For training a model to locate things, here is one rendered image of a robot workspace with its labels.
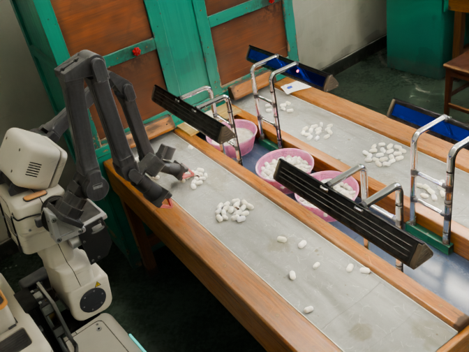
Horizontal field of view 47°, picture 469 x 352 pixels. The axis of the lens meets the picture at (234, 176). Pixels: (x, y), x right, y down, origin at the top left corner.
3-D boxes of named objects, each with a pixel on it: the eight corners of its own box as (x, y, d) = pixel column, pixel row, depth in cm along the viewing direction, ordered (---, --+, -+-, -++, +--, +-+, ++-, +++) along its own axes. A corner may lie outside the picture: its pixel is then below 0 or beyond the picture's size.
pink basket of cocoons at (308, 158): (297, 204, 237) (295, 186, 232) (247, 191, 251) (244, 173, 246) (326, 171, 254) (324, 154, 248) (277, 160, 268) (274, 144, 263)
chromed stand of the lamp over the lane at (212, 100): (215, 194, 253) (195, 110, 229) (193, 177, 268) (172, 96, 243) (248, 177, 261) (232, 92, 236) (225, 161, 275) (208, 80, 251)
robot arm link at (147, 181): (125, 180, 183) (133, 186, 179) (138, 164, 185) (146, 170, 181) (137, 190, 188) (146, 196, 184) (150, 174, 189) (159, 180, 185)
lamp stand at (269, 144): (283, 158, 269) (270, 75, 244) (259, 144, 283) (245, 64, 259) (312, 142, 276) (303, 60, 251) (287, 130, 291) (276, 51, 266)
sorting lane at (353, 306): (387, 395, 152) (387, 390, 151) (125, 158, 286) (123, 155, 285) (458, 336, 164) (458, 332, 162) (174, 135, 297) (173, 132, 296)
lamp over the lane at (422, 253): (414, 271, 145) (414, 251, 141) (273, 179, 191) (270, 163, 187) (434, 256, 148) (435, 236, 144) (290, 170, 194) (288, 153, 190)
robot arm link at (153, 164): (114, 166, 181) (125, 175, 175) (135, 140, 183) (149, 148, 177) (136, 185, 189) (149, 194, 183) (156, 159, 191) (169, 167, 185)
